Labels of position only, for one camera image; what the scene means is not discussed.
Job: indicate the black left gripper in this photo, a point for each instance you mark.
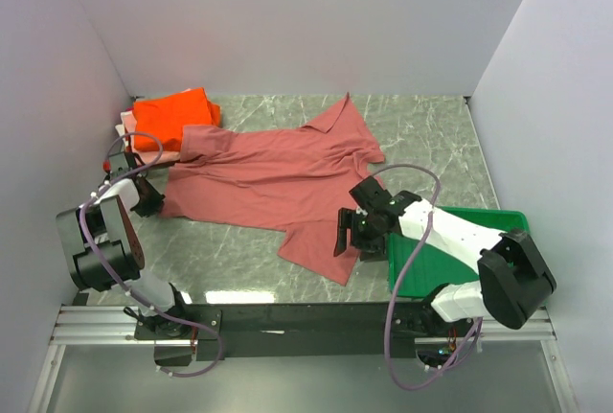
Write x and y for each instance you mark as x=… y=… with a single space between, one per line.
x=156 y=201

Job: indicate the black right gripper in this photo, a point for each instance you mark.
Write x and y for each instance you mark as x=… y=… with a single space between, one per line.
x=348 y=218

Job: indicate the dusty pink t shirt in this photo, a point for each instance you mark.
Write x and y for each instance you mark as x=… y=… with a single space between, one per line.
x=289 y=180

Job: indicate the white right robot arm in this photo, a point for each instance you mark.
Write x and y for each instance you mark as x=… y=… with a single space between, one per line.
x=513 y=279

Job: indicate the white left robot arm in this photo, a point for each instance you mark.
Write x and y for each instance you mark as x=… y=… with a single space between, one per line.
x=101 y=246

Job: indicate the folded pale pink shirt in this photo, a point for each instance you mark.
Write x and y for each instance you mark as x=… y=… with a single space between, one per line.
x=127 y=123

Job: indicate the folded orange t shirt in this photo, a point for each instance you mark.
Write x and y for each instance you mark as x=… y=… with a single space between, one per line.
x=165 y=118

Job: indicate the green plastic tray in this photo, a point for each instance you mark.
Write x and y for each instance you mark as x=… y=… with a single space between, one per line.
x=432 y=267

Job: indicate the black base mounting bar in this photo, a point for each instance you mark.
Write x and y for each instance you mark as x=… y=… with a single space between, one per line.
x=215 y=332

